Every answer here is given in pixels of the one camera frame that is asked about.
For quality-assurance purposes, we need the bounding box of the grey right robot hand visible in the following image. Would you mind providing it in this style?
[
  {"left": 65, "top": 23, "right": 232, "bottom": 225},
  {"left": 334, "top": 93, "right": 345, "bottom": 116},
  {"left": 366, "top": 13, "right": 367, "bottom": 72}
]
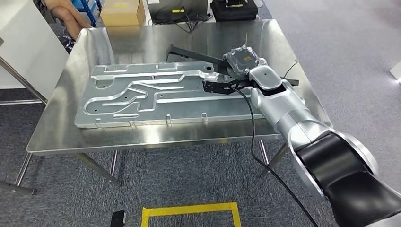
[{"left": 222, "top": 44, "right": 268, "bottom": 79}]

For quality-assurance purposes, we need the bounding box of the brown cardboard box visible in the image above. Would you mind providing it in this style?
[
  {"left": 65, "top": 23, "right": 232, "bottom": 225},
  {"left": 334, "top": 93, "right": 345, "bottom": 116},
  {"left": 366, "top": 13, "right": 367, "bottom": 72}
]
[{"left": 100, "top": 0, "right": 147, "bottom": 28}]

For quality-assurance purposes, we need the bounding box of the white block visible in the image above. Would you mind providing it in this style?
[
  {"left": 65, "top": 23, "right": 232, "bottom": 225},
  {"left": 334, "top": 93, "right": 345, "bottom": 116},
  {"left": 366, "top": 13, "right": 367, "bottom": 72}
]
[{"left": 389, "top": 61, "right": 401, "bottom": 85}]

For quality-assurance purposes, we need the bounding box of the stainless steel workbench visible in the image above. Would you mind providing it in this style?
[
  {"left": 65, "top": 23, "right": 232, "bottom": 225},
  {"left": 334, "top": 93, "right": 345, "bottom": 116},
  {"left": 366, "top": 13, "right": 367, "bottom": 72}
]
[{"left": 14, "top": 18, "right": 334, "bottom": 187}]

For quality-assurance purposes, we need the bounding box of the person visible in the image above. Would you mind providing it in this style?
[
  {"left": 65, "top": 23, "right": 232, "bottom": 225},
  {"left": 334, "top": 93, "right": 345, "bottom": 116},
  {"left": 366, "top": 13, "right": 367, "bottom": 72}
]
[{"left": 43, "top": 0, "right": 94, "bottom": 40}]

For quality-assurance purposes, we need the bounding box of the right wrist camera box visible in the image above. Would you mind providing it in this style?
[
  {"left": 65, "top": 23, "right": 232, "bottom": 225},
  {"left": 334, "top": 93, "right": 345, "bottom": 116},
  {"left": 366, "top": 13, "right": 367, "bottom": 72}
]
[{"left": 202, "top": 79, "right": 252, "bottom": 96}]

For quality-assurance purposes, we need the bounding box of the steel side table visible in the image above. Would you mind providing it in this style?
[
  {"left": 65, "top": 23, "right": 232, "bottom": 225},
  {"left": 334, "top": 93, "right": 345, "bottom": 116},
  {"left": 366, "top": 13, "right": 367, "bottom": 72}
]
[{"left": 0, "top": 37, "right": 49, "bottom": 195}]

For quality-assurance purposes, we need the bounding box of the blue metal rack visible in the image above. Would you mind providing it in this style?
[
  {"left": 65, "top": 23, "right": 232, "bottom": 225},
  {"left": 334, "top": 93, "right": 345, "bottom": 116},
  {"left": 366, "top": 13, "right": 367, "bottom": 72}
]
[{"left": 71, "top": 0, "right": 103, "bottom": 28}]

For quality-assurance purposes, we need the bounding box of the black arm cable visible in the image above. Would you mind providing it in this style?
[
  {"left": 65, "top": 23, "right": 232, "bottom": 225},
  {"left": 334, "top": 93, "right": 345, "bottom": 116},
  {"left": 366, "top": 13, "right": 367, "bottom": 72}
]
[{"left": 231, "top": 86, "right": 320, "bottom": 227}]

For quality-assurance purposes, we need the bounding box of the yellow floor tape square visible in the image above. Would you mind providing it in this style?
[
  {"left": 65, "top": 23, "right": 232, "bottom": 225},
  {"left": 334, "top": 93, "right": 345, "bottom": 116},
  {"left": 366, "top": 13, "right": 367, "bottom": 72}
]
[{"left": 140, "top": 202, "right": 243, "bottom": 227}]

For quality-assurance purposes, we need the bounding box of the black plastic frame part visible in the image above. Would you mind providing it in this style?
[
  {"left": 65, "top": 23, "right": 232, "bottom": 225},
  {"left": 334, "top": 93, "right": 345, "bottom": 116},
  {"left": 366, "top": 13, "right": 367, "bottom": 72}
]
[{"left": 166, "top": 44, "right": 300, "bottom": 87}]

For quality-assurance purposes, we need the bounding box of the stamped silver metal panel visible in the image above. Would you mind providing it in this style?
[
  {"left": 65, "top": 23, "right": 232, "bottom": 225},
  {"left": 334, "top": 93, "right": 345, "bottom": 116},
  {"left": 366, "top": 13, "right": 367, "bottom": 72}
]
[{"left": 74, "top": 61, "right": 268, "bottom": 130}]

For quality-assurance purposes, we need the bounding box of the white board panel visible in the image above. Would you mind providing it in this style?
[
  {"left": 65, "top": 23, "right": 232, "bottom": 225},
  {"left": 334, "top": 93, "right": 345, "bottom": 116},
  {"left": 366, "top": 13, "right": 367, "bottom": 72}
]
[{"left": 0, "top": 0, "right": 70, "bottom": 90}]

